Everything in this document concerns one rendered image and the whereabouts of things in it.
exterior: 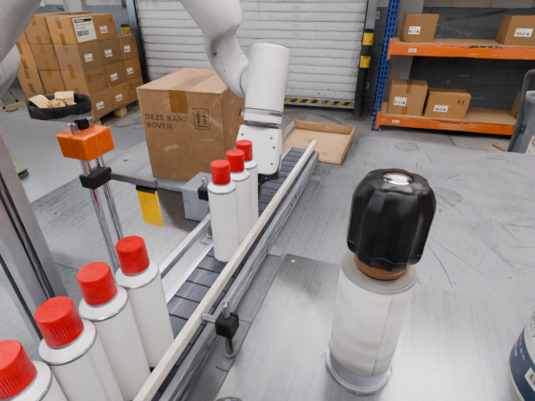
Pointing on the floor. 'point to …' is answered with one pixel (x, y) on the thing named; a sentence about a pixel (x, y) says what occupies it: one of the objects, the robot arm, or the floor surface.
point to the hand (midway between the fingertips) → (254, 193)
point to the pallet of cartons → (81, 61)
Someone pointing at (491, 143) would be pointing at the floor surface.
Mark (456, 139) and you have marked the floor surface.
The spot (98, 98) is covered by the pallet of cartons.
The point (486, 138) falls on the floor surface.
